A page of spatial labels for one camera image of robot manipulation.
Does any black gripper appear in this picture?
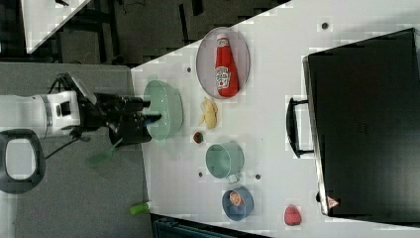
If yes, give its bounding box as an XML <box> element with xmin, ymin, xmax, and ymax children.
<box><xmin>76</xmin><ymin>79</ymin><xmax>161</xmax><ymax>145</ymax></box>

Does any red plush ketchup bottle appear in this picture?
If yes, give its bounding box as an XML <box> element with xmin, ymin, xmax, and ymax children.
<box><xmin>215</xmin><ymin>34</ymin><xmax>240</xmax><ymax>97</ymax></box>

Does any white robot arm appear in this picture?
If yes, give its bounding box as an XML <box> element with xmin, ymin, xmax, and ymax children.
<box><xmin>1</xmin><ymin>73</ymin><xmax>161</xmax><ymax>147</ymax></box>

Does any large mint green bowl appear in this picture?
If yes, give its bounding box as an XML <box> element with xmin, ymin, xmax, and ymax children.
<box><xmin>144</xmin><ymin>80</ymin><xmax>183</xmax><ymax>141</ymax></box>

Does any green spatula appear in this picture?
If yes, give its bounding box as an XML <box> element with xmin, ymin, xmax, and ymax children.
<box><xmin>86</xmin><ymin>140</ymin><xmax>122</xmax><ymax>167</ymax></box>

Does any small red green toy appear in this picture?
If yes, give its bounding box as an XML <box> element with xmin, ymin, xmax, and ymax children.
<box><xmin>193</xmin><ymin>132</ymin><xmax>204</xmax><ymax>144</ymax></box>

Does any yellow plush banana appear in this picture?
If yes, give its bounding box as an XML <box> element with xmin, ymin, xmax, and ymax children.
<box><xmin>199</xmin><ymin>97</ymin><xmax>218</xmax><ymax>130</ymax></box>

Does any green marker cylinder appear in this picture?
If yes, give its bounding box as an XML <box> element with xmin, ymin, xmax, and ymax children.
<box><xmin>129</xmin><ymin>201</ymin><xmax>152</xmax><ymax>215</ymax></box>

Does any mint green mug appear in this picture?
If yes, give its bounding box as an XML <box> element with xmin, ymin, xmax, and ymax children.
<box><xmin>205</xmin><ymin>142</ymin><xmax>245</xmax><ymax>184</ymax></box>

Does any dark blue crate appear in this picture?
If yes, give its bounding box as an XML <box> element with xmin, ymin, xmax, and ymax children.
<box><xmin>151</xmin><ymin>213</ymin><xmax>268</xmax><ymax>238</ymax></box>

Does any pink toy in bowl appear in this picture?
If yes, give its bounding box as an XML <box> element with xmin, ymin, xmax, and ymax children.
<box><xmin>229</xmin><ymin>190</ymin><xmax>244</xmax><ymax>206</ymax></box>

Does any white background table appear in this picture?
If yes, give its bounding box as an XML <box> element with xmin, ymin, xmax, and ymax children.
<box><xmin>20</xmin><ymin>0</ymin><xmax>92</xmax><ymax>54</ymax></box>

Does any blue bowl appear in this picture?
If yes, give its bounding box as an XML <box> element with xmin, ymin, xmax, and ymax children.
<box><xmin>222</xmin><ymin>186</ymin><xmax>255</xmax><ymax>221</ymax></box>

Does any red plush strawberry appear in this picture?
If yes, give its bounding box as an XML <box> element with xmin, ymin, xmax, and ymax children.
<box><xmin>284</xmin><ymin>205</ymin><xmax>302</xmax><ymax>226</ymax></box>

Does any black oven box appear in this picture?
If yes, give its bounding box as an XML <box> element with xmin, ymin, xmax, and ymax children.
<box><xmin>303</xmin><ymin>28</ymin><xmax>420</xmax><ymax>227</ymax></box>

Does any black cable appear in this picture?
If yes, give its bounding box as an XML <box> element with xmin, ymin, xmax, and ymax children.
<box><xmin>45</xmin><ymin>136</ymin><xmax>91</xmax><ymax>161</ymax></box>

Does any black ring stand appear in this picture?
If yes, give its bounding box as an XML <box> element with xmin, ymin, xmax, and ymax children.
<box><xmin>0</xmin><ymin>129</ymin><xmax>46</xmax><ymax>194</ymax></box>

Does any black oven handle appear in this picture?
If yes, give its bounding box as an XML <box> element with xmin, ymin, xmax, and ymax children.
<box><xmin>286</xmin><ymin>98</ymin><xmax>314</xmax><ymax>158</ymax></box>

